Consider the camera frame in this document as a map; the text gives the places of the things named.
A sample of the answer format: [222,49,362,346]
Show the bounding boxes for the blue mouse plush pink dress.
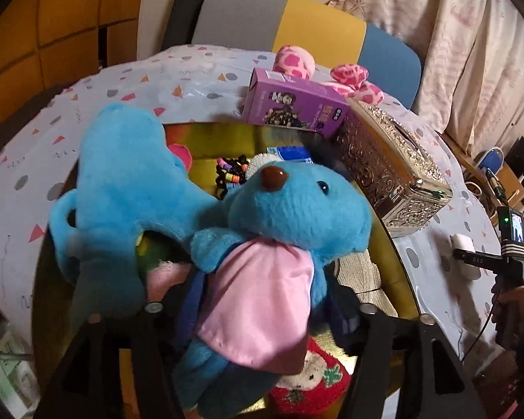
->
[172,159,374,416]

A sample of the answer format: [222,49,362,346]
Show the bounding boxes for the ornate metal tissue box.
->
[334,98,454,238]

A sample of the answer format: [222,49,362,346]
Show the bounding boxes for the pink spotted plush toy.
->
[274,45,385,106]

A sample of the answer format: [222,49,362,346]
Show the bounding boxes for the blue dolphin plush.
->
[48,102,223,320]

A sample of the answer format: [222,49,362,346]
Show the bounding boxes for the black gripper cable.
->
[462,288,499,361]

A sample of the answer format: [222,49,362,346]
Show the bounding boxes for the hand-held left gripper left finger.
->
[35,271,206,419]

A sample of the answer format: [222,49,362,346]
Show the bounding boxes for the gold mirror tray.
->
[30,121,425,409]

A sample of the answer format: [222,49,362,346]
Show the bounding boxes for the purple printed box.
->
[242,67,361,138]

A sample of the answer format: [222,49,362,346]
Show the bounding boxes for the red christmas sock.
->
[268,336,353,416]

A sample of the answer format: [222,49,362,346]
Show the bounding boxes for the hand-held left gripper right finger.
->
[327,279,481,419]

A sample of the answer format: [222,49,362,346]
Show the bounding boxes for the yellow wooden cabinet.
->
[0,0,150,140]

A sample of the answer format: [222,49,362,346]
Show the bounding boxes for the cream knitted cloth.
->
[337,251,399,320]

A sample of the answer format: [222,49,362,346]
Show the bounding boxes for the patterned plastic tablecloth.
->
[0,45,504,361]

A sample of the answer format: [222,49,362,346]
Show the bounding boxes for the black monitor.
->
[504,137,524,184]

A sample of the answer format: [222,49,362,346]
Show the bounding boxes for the blue folding chair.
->
[477,148,506,176]

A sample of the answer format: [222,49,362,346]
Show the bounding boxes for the blue tissue packet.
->
[268,145,314,165]

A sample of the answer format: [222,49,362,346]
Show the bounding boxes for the patterned beige curtain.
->
[327,0,524,155]

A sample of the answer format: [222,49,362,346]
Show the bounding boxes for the white towel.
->
[449,233,482,281]

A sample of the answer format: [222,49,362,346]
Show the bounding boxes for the green white package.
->
[0,323,41,412]

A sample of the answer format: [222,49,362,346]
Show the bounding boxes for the grey yellow blue chair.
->
[163,0,423,111]

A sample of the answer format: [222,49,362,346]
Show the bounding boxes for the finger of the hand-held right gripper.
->
[453,248,503,270]

